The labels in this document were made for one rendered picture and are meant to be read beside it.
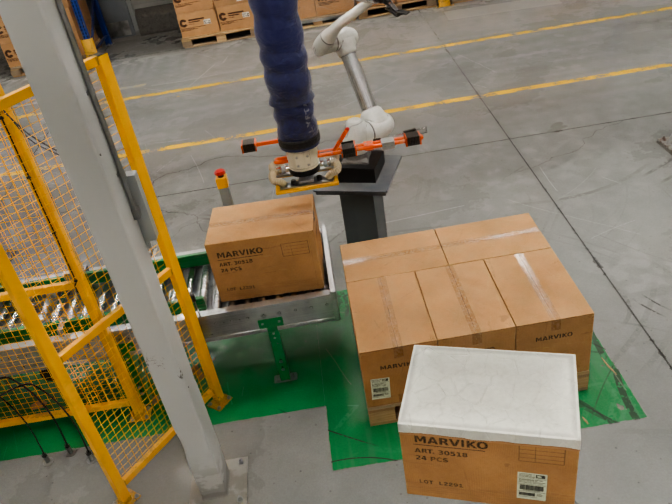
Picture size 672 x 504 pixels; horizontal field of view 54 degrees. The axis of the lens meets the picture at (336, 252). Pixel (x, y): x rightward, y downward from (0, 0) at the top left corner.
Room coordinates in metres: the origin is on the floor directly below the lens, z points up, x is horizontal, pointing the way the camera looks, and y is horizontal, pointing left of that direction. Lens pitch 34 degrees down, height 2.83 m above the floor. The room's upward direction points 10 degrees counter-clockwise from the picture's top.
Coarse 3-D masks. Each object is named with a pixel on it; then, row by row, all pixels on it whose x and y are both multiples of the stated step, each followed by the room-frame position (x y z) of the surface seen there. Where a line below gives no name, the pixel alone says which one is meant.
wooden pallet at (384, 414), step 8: (360, 368) 2.77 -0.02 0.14; (584, 376) 2.45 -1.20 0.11; (584, 384) 2.45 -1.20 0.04; (368, 408) 2.46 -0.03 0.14; (376, 408) 2.46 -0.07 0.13; (384, 408) 2.46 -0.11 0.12; (392, 408) 2.46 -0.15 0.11; (400, 408) 2.53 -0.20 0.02; (376, 416) 2.46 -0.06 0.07; (384, 416) 2.46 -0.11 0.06; (392, 416) 2.46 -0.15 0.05; (376, 424) 2.46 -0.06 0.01
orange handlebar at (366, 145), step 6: (396, 138) 3.28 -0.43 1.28; (402, 138) 3.28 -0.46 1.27; (258, 144) 3.53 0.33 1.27; (264, 144) 3.53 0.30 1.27; (360, 144) 3.28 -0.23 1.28; (366, 144) 3.26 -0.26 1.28; (372, 144) 3.24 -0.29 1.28; (378, 144) 3.24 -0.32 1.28; (396, 144) 3.24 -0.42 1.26; (318, 150) 3.29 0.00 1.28; (324, 150) 3.28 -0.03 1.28; (330, 150) 3.28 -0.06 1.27; (360, 150) 3.24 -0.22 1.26; (366, 150) 3.24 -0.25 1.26; (282, 156) 3.30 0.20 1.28; (318, 156) 3.24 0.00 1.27; (324, 156) 3.24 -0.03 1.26; (276, 162) 3.25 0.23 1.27; (282, 162) 3.24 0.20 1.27
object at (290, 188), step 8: (320, 176) 3.17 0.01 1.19; (336, 176) 3.19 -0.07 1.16; (288, 184) 3.19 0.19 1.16; (296, 184) 3.17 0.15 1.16; (304, 184) 3.15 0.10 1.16; (312, 184) 3.14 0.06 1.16; (320, 184) 3.13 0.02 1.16; (328, 184) 3.13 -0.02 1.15; (336, 184) 3.13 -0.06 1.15; (280, 192) 3.13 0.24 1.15; (288, 192) 3.13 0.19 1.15
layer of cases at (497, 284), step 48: (384, 240) 3.42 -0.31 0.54; (432, 240) 3.33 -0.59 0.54; (480, 240) 3.24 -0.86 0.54; (528, 240) 3.16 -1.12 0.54; (384, 288) 2.94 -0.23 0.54; (432, 288) 2.87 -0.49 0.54; (480, 288) 2.80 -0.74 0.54; (528, 288) 2.73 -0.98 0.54; (576, 288) 2.66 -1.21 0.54; (384, 336) 2.55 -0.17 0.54; (432, 336) 2.49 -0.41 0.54; (480, 336) 2.46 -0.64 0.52; (528, 336) 2.46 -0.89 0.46; (576, 336) 2.46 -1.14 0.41; (384, 384) 2.46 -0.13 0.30
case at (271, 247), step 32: (224, 224) 3.25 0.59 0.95; (256, 224) 3.19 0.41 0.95; (288, 224) 3.13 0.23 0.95; (224, 256) 3.06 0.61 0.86; (256, 256) 3.05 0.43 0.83; (288, 256) 3.04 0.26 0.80; (320, 256) 3.15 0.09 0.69; (224, 288) 3.07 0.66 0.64; (256, 288) 3.06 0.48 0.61; (288, 288) 3.05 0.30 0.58; (320, 288) 3.04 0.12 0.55
